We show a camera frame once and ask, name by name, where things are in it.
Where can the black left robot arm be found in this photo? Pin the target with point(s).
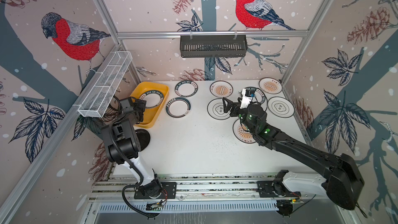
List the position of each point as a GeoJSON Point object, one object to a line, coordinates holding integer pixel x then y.
{"type": "Point", "coordinates": [123, 145]}

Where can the yellow plastic bin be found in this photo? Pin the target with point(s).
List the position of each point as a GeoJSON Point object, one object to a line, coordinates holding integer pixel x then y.
{"type": "Point", "coordinates": [150, 115]}

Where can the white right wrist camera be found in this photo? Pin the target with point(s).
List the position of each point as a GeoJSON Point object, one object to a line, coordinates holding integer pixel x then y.
{"type": "Point", "coordinates": [247, 97]}

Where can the black round plate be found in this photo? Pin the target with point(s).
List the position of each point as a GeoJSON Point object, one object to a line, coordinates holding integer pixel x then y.
{"type": "Point", "coordinates": [143, 137]}

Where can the white wire basket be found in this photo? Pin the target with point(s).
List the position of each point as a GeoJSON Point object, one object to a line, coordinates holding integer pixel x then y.
{"type": "Point", "coordinates": [100, 95]}

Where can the black hanging basket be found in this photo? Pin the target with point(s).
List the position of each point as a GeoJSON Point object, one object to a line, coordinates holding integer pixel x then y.
{"type": "Point", "coordinates": [213, 46]}

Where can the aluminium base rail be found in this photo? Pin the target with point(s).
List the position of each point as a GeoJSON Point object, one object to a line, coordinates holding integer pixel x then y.
{"type": "Point", "coordinates": [230, 193]}

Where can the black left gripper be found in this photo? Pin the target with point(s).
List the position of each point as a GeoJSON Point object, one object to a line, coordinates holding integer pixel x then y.
{"type": "Point", "coordinates": [140, 106]}

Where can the horizontal aluminium frame bar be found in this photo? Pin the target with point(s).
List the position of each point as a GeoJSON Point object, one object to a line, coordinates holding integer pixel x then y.
{"type": "Point", "coordinates": [171, 35]}

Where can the green rimmed lettered plate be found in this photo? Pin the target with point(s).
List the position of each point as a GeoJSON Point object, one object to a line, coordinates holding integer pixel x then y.
{"type": "Point", "coordinates": [186, 88]}

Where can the aluminium frame post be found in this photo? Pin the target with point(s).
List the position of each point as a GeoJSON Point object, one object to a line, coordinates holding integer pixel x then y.
{"type": "Point", "coordinates": [104, 12]}

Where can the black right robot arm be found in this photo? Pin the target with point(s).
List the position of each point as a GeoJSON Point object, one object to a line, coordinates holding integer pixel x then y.
{"type": "Point", "coordinates": [246, 144]}

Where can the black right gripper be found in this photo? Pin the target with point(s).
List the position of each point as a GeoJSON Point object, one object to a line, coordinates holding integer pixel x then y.
{"type": "Point", "coordinates": [232, 105]}

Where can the white black pattern plate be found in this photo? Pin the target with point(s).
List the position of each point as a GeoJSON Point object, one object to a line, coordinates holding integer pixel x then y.
{"type": "Point", "coordinates": [215, 110]}
{"type": "Point", "coordinates": [281, 107]}

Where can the orange sunburst plate corner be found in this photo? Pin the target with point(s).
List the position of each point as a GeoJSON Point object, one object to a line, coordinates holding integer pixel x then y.
{"type": "Point", "coordinates": [270, 85]}

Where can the green red rimmed plate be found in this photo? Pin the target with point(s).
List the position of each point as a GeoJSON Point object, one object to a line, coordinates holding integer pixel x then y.
{"type": "Point", "coordinates": [178, 107]}

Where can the orange sunburst plate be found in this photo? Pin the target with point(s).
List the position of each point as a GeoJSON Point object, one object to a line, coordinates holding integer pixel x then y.
{"type": "Point", "coordinates": [242, 133]}
{"type": "Point", "coordinates": [221, 89]}

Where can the orange sunburst plate front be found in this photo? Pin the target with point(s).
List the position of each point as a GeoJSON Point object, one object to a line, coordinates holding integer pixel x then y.
{"type": "Point", "coordinates": [242, 133]}

